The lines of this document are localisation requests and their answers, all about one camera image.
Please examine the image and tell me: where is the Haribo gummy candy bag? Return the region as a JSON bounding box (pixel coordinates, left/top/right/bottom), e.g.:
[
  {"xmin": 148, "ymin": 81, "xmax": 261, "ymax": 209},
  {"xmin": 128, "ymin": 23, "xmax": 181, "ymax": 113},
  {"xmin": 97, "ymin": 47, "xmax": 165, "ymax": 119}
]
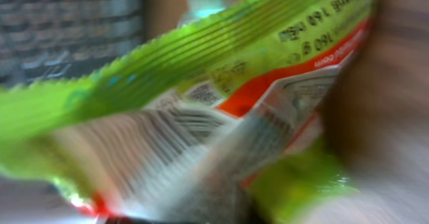
[{"xmin": 1, "ymin": 0, "xmax": 374, "ymax": 223}]

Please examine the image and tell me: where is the teal wet wipes pack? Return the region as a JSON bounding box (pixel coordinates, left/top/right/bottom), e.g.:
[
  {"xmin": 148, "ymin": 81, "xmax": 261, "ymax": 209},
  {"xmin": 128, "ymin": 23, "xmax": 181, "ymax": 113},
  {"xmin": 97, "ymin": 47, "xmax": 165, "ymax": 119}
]
[{"xmin": 178, "ymin": 0, "xmax": 228, "ymax": 27}]

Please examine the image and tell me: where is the grey plastic basket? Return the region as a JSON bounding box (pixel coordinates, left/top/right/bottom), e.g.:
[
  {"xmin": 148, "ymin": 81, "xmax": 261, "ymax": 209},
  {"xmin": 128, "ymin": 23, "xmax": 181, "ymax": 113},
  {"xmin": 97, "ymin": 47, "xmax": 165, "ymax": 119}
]
[{"xmin": 1, "ymin": 0, "xmax": 143, "ymax": 87}]

